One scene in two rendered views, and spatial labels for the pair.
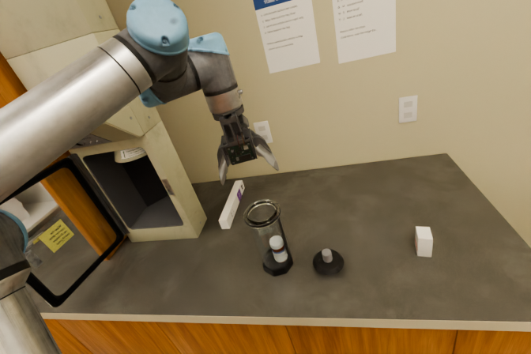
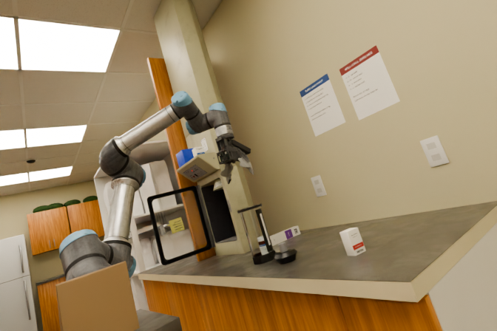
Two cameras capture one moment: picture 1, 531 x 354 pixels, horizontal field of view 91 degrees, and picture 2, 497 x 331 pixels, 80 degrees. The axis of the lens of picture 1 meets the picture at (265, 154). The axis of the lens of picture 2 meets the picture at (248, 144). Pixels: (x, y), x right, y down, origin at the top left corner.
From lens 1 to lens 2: 0.99 m
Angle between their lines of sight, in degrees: 52
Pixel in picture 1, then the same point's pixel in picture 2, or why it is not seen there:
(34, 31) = not seen: hidden behind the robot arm
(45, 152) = (143, 133)
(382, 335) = (299, 321)
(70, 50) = not seen: hidden behind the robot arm
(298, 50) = (329, 116)
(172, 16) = (181, 94)
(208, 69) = (211, 117)
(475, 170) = not seen: outside the picture
